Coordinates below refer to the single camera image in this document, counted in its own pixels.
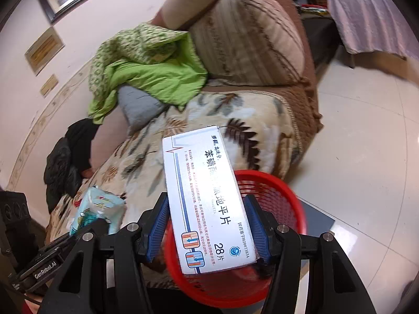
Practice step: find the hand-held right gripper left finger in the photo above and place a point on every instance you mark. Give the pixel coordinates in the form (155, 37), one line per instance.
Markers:
(157, 229)

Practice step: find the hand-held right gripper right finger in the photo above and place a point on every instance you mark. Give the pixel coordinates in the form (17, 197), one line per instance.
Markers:
(258, 232)

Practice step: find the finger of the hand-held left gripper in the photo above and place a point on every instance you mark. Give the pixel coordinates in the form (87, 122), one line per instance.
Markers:
(95, 225)

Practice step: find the light blue tissue packet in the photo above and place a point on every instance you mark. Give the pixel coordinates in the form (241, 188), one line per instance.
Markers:
(101, 206)

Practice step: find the red plastic basket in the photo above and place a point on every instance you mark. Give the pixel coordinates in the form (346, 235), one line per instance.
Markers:
(284, 209)

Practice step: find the long white medicine box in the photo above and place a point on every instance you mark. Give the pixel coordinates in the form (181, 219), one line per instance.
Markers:
(203, 183)

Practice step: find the black puffer jacket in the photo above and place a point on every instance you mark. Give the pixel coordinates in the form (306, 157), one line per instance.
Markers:
(59, 170)

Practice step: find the black cloth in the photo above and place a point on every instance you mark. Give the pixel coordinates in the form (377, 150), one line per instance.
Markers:
(81, 137)

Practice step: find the grey quilted pillow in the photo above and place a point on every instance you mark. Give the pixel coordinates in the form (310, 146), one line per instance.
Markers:
(137, 104)

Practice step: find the leaf print blanket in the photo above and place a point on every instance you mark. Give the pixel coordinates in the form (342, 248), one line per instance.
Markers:
(212, 111)

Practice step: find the brown fabric sofa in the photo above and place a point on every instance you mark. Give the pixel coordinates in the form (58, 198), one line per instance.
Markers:
(307, 104)

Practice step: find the green quilt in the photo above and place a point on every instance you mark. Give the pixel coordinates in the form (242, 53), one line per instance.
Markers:
(147, 78)

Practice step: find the striped sofa cushion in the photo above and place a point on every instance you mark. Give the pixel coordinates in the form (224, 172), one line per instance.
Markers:
(248, 36)

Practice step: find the dark wooden cabinet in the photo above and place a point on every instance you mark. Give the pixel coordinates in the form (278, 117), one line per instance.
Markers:
(314, 32)

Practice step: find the lilac tablecloth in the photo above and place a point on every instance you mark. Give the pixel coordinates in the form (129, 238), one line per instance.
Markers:
(370, 19)

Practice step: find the small wall plaque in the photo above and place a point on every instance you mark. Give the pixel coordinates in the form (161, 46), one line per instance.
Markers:
(49, 85)

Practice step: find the large wall plaque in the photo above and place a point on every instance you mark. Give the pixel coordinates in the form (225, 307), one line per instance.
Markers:
(44, 50)

